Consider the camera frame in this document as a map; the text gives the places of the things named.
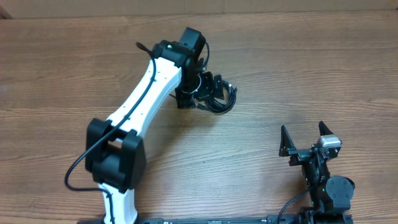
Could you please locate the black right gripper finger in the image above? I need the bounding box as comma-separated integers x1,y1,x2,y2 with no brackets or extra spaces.
279,125,295,157
318,121,333,136

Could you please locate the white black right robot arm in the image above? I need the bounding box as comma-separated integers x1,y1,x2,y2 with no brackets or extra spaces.
279,121,355,214

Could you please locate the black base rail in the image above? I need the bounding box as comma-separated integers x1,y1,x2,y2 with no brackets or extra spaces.
77,214,354,224

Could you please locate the black cable bundle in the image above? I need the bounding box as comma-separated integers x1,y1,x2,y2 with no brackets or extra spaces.
196,79,238,115

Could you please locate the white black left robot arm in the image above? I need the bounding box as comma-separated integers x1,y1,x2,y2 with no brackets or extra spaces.
84,27,232,223

